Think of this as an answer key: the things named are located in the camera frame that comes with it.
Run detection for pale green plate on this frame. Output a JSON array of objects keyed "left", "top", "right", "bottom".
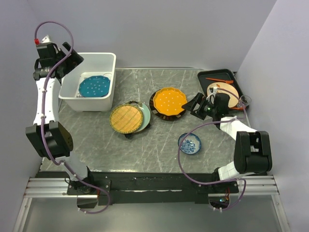
[{"left": 130, "top": 101, "right": 151, "bottom": 133}]

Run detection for aluminium rail frame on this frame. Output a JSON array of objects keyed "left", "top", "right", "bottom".
[{"left": 13, "top": 175, "right": 291, "bottom": 232}]

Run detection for yellow dotted scalloped plate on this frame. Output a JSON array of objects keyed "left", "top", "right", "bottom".
[{"left": 153, "top": 87, "right": 187, "bottom": 116}]

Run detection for clear plastic cup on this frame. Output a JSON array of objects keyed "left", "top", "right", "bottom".
[{"left": 237, "top": 95, "right": 252, "bottom": 109}]

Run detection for black rectangular tray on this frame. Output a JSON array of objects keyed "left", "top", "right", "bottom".
[{"left": 197, "top": 69, "right": 243, "bottom": 98}]

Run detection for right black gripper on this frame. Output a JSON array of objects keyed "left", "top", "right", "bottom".
[{"left": 182, "top": 92, "right": 218, "bottom": 120}]

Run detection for dark brown patterned plate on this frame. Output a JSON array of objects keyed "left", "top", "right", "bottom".
[{"left": 149, "top": 91, "right": 186, "bottom": 121}]

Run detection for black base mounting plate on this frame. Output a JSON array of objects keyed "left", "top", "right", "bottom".
[{"left": 36, "top": 172, "right": 239, "bottom": 205}]

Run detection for blue white porcelain bowl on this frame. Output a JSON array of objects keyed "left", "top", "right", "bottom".
[{"left": 178, "top": 133, "right": 202, "bottom": 155}]

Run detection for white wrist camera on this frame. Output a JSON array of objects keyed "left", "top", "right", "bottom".
[
  {"left": 207, "top": 86, "right": 218, "bottom": 99},
  {"left": 34, "top": 35, "right": 53, "bottom": 48}
]

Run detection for orange plastic knife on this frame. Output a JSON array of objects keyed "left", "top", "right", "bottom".
[{"left": 205, "top": 77, "right": 234, "bottom": 84}]

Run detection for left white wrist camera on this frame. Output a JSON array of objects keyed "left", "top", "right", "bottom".
[{"left": 34, "top": 35, "right": 53, "bottom": 48}]

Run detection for white plastic bin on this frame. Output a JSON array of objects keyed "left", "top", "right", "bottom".
[{"left": 59, "top": 52, "right": 116, "bottom": 112}]

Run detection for woven bamboo plate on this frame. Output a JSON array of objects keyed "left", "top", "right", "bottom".
[{"left": 109, "top": 104, "right": 143, "bottom": 134}]

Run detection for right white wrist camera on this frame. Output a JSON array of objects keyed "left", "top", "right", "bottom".
[{"left": 207, "top": 86, "right": 218, "bottom": 99}]

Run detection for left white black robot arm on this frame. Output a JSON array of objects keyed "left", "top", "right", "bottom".
[{"left": 26, "top": 40, "right": 96, "bottom": 194}]

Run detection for teal dotted scalloped plate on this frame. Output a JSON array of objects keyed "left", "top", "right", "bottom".
[{"left": 78, "top": 75, "right": 111, "bottom": 98}]

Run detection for beige leaf pattern plate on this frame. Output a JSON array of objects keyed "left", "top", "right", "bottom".
[{"left": 207, "top": 82, "right": 239, "bottom": 108}]

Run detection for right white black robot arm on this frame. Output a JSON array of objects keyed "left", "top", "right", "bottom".
[{"left": 177, "top": 93, "right": 272, "bottom": 192}]

